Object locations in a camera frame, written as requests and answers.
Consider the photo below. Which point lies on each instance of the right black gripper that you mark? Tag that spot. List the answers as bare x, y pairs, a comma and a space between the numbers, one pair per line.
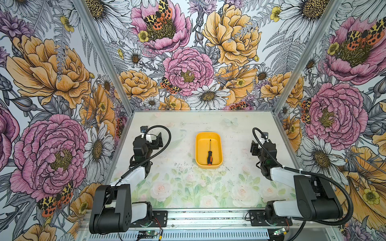
254, 148

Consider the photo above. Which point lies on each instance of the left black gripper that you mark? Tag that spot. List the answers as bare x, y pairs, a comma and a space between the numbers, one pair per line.
155, 142

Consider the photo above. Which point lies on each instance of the orange black handled screwdriver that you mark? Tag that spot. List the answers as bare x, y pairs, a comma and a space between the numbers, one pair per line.
210, 154

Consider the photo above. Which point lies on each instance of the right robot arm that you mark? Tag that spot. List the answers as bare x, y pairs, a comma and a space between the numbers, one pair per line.
315, 198

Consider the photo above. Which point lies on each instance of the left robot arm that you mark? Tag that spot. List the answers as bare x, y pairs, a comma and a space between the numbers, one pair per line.
113, 210

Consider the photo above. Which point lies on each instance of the yellow plastic bin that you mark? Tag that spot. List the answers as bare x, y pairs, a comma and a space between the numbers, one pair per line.
202, 148

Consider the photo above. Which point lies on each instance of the right green circuit board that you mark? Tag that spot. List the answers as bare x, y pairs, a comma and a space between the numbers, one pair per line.
279, 232

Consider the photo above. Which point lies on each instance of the green circuit board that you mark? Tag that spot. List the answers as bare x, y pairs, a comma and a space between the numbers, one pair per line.
279, 232
147, 235

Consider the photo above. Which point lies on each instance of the left green circuit board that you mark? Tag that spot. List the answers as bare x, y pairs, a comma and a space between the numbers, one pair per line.
147, 235

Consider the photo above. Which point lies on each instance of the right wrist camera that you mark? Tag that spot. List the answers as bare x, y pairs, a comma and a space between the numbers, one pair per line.
265, 135

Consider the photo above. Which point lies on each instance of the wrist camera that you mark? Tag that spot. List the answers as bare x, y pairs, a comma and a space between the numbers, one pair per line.
265, 135
143, 129

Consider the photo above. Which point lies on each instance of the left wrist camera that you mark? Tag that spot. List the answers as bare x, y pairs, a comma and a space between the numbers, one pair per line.
143, 129

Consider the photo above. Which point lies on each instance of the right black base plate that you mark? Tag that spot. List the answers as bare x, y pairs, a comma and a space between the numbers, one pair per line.
259, 218

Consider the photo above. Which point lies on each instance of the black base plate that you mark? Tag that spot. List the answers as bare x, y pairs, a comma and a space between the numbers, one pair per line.
259, 218
159, 219

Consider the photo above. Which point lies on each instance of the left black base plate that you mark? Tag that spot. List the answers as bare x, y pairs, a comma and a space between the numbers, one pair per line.
159, 219

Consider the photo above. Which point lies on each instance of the aluminium mounting rail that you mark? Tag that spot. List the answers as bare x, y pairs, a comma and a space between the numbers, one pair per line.
202, 219

